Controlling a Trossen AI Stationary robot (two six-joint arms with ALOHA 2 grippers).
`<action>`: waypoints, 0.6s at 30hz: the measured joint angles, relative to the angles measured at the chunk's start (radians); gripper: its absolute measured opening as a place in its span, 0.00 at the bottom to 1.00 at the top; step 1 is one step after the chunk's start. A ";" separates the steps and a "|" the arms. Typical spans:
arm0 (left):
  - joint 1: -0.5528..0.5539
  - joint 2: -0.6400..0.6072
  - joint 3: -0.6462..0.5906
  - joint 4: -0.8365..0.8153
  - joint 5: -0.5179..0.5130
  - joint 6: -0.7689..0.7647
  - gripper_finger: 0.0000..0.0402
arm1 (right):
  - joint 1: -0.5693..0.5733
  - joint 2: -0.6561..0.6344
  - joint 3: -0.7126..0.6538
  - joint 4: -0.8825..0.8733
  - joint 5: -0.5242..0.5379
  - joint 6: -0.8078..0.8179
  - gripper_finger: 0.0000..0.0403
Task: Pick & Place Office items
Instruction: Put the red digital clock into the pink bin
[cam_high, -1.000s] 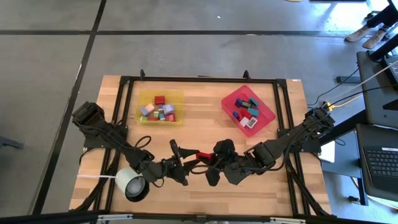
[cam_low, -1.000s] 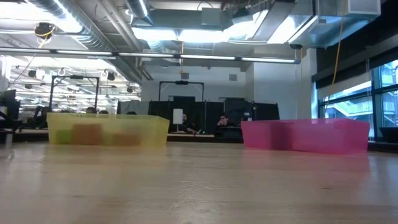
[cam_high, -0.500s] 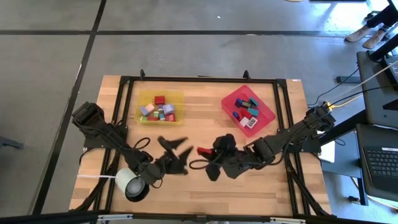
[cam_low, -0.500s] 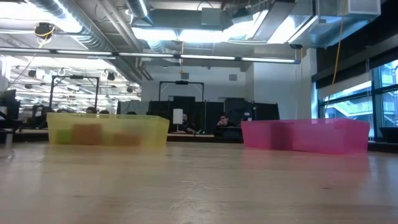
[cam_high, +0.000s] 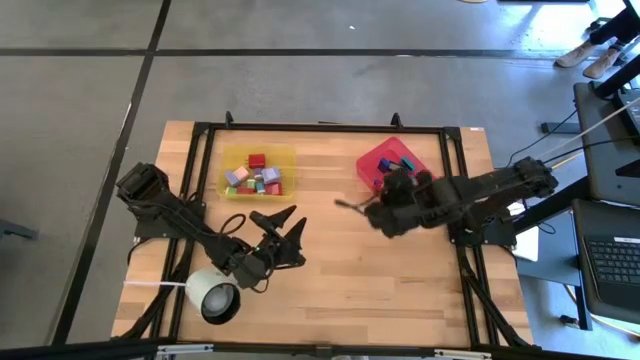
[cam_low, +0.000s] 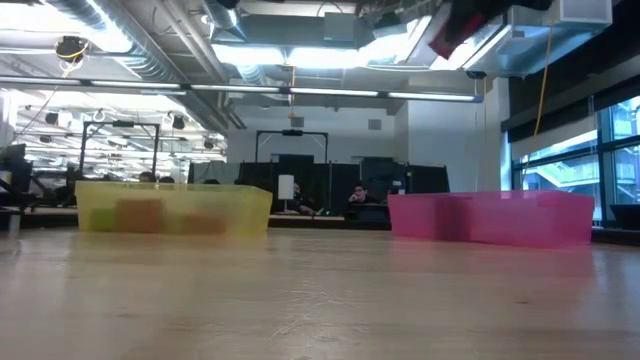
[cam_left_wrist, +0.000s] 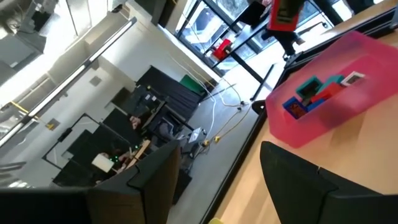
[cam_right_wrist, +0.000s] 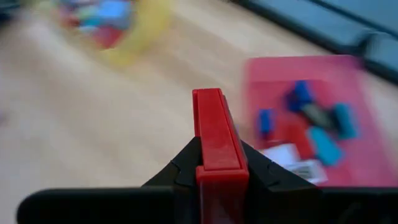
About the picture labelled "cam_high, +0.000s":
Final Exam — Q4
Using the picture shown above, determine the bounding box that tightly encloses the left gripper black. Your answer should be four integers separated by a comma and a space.
248, 203, 309, 274

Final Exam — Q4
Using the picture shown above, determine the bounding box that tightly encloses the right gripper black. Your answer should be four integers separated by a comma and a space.
333, 168, 451, 239

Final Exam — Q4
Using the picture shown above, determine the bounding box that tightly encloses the red translucent bin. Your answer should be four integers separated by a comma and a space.
355, 136, 439, 201

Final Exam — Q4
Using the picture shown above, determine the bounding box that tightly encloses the yellow translucent bin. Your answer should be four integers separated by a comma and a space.
218, 143, 298, 202

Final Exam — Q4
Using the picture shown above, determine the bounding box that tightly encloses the white round lamp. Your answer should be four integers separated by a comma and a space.
184, 266, 243, 326

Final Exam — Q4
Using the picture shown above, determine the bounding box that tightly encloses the white paper sheet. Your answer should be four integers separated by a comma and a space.
512, 224, 542, 263

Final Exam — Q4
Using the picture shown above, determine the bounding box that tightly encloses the black gantry beam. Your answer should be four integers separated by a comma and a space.
0, 337, 640, 360

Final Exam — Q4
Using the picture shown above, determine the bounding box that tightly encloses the grey side desk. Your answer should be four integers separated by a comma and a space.
572, 79, 640, 207

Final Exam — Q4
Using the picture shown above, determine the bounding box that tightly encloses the black laptop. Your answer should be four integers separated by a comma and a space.
572, 198, 640, 326

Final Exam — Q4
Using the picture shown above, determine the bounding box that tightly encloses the person's shoe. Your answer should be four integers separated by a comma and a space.
582, 46, 625, 79
553, 39, 597, 69

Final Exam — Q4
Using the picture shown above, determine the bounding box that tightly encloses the grey furniture foot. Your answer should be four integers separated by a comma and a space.
0, 218, 40, 241

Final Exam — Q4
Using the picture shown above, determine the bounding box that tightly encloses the black desk leg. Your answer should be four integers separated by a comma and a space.
592, 54, 640, 99

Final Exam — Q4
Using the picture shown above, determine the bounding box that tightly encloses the person's leg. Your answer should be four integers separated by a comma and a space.
588, 3, 640, 47

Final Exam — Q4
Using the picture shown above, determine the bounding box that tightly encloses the black table frame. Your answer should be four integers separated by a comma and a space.
109, 110, 539, 351

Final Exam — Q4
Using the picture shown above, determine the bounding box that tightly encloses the white lamp cable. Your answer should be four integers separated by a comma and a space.
122, 280, 189, 290

